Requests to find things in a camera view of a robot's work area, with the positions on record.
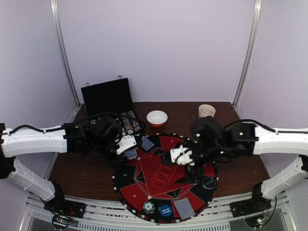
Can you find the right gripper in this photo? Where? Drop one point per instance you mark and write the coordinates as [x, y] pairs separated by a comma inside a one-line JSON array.
[[191, 170]]

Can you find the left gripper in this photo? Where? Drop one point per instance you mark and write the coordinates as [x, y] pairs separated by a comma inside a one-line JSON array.
[[118, 158]]

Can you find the dealt face-down card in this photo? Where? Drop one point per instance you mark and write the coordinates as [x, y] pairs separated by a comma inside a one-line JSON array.
[[146, 143], [184, 208]]

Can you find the blue backed card deck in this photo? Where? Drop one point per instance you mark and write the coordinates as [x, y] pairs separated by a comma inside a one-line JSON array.
[[131, 154]]

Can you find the blue small blind button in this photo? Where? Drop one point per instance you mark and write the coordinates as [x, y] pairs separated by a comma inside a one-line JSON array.
[[166, 211]]

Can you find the stack of poker chips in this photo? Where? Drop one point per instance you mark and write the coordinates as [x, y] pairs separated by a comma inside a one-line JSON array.
[[148, 207]]

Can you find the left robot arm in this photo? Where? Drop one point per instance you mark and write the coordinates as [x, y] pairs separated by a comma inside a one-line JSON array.
[[26, 139]]

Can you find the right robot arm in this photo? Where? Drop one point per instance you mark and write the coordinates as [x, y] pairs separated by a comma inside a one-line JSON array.
[[244, 137]]

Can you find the chip row in case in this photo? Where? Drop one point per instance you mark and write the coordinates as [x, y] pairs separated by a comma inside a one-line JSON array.
[[126, 122], [136, 126], [95, 121]]

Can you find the round red black poker mat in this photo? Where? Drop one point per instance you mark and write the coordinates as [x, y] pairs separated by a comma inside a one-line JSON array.
[[146, 178]]

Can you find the black poker chip case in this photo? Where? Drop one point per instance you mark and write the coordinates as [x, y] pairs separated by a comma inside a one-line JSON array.
[[109, 97]]

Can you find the white bowl orange outside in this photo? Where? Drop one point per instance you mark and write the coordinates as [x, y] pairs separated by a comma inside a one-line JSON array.
[[157, 118]]

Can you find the cream ceramic mug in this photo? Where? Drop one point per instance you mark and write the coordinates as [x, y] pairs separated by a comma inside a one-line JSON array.
[[205, 110]]

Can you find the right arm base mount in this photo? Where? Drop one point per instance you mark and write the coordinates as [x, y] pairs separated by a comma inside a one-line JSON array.
[[255, 213]]

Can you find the right aluminium frame post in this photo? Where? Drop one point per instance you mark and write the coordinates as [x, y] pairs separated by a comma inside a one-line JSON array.
[[252, 42]]

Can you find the aluminium frame post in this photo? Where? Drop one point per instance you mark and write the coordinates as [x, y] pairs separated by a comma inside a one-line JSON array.
[[64, 57], [252, 42]]

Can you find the left aluminium frame post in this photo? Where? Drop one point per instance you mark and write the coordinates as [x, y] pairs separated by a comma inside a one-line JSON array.
[[64, 57]]

